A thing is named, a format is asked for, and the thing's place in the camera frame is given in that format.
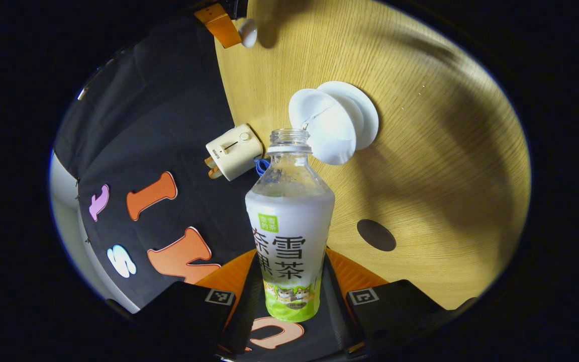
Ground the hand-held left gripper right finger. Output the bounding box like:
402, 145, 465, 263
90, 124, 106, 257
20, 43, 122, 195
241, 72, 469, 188
322, 247, 451, 355

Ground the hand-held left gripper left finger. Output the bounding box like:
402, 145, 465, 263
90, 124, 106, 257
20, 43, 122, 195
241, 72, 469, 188
131, 250, 265, 355

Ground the dark round coaster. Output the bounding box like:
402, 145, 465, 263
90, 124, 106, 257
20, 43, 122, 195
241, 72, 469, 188
357, 219, 397, 252

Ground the clear water bottle white label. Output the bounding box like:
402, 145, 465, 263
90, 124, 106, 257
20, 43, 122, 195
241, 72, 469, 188
245, 128, 336, 323

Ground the white teacup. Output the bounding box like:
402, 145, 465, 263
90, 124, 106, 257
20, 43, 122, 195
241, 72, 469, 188
288, 88, 358, 165

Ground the black backdrop cloth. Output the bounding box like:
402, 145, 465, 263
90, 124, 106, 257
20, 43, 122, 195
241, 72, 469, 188
51, 15, 350, 352

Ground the white toaster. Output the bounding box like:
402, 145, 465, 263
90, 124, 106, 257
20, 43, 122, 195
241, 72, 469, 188
205, 124, 264, 182

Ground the white saucer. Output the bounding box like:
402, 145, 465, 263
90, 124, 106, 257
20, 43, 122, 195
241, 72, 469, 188
317, 81, 379, 150

